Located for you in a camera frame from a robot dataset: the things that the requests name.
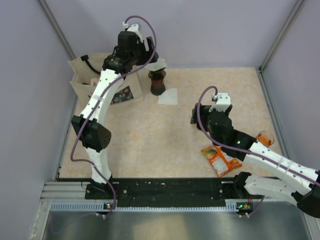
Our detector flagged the white paper coffee filters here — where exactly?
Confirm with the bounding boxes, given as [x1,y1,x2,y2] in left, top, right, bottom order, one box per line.
[157,88,178,106]

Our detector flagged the olive green coffee dripper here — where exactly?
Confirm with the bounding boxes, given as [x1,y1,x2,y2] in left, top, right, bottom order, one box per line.
[148,69,166,81]

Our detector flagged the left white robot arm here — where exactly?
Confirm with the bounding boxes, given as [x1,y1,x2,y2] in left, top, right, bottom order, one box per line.
[71,29,157,199]

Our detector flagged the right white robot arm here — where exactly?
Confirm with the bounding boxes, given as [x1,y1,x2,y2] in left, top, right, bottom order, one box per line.
[190,103,320,218]

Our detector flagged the red glass coffee server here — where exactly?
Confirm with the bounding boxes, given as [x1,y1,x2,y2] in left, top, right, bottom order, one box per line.
[150,79,166,96]

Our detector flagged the orange snack packet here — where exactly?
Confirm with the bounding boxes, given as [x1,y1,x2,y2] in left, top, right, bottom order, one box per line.
[201,145,242,178]

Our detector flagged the box inside tote bag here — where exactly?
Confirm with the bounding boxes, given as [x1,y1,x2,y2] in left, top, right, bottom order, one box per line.
[90,77,100,87]

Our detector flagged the beige canvas tote bag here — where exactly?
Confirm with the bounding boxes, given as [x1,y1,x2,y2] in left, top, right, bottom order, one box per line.
[68,53,144,105]

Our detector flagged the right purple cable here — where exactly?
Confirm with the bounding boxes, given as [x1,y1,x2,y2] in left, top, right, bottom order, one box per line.
[196,86,320,217]

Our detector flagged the purple cable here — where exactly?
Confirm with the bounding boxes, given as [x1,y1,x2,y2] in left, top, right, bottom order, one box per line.
[70,15,158,217]
[196,86,320,217]

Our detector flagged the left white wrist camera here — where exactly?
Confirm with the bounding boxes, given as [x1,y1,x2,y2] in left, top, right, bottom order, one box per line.
[122,22,144,42]

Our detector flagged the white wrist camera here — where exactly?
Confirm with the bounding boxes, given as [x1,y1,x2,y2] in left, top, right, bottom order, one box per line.
[122,22,144,42]
[209,92,231,113]

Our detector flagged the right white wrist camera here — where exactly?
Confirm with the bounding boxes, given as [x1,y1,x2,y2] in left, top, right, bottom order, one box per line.
[209,92,231,113]

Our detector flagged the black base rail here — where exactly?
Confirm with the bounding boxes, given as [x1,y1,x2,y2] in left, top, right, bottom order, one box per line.
[85,177,251,208]

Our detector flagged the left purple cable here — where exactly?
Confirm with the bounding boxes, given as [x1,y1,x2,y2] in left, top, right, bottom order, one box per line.
[70,15,158,217]

